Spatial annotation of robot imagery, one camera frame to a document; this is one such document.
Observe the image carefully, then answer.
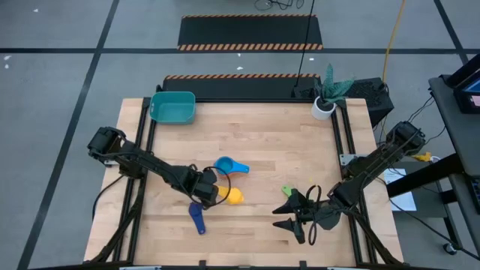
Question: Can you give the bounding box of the black desk cable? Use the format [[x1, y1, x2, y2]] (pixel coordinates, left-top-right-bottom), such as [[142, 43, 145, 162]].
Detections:
[[376, 95, 436, 151]]

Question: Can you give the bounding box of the teal plastic basket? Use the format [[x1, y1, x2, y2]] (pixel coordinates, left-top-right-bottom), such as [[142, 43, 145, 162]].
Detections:
[[149, 91, 197, 125]]

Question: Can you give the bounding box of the black hazard-striped floor mat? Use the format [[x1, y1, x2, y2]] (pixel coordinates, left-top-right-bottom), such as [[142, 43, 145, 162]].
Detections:
[[177, 13, 324, 52], [160, 73, 323, 103]]

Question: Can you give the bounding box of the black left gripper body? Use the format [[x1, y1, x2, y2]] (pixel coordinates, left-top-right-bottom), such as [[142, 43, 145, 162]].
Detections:
[[175, 164, 221, 209]]

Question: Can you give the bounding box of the green plant in white pot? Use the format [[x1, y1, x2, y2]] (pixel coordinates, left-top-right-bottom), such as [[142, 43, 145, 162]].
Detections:
[[311, 63, 356, 122]]

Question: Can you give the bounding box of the black laptop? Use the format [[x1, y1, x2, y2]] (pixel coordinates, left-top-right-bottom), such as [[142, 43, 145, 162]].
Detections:
[[445, 54, 480, 116]]

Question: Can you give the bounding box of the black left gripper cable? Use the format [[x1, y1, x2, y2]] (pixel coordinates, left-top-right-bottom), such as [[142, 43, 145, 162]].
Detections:
[[201, 166, 233, 208]]

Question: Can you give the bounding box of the black power cable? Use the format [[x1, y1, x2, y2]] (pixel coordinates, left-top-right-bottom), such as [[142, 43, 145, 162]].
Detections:
[[295, 0, 316, 89]]

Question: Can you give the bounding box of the light blue measuring cup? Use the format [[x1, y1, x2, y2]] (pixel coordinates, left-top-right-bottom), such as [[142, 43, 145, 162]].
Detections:
[[213, 156, 237, 176]]

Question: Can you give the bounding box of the dark grey rolling desk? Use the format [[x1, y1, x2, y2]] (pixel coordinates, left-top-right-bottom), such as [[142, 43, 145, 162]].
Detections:
[[385, 74, 480, 260]]

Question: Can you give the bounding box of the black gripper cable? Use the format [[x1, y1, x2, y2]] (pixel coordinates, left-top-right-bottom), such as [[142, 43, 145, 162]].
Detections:
[[304, 184, 324, 247], [201, 166, 233, 208]]

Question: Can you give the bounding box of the black aluminium table frame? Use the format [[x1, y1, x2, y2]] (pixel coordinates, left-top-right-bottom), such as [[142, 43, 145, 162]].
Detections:
[[84, 96, 406, 270]]

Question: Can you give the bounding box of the dark blue measuring cup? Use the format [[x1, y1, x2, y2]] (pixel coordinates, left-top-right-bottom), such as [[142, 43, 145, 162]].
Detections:
[[187, 202, 207, 236]]

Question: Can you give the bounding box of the white paper sheet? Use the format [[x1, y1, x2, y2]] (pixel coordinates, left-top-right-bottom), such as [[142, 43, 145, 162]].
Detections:
[[382, 167, 418, 213]]

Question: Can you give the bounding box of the yellow measuring cup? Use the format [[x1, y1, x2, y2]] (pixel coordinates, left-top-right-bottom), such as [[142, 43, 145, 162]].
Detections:
[[216, 185, 245, 206]]

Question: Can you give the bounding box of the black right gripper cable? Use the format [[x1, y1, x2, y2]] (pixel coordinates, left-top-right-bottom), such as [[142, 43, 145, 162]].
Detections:
[[304, 184, 324, 247]]

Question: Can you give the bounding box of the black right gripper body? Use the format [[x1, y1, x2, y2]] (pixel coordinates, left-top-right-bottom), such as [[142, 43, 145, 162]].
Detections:
[[290, 189, 342, 245]]

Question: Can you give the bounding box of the black computer case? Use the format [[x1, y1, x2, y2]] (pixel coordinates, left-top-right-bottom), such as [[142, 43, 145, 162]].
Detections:
[[343, 77, 395, 128]]

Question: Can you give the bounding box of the long black floor cable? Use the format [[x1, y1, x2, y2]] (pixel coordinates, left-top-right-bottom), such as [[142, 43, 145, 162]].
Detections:
[[389, 198, 480, 262]]

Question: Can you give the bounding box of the yellow extension cable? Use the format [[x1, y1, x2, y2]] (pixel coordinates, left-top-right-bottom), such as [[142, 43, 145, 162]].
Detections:
[[380, 0, 433, 163]]

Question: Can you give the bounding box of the coiled black floor cable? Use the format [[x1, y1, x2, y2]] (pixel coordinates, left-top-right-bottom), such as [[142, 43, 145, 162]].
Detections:
[[254, 0, 305, 11]]

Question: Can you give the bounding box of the black left arm base cable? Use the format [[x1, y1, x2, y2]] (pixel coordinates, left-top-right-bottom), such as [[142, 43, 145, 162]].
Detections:
[[91, 174, 128, 222]]

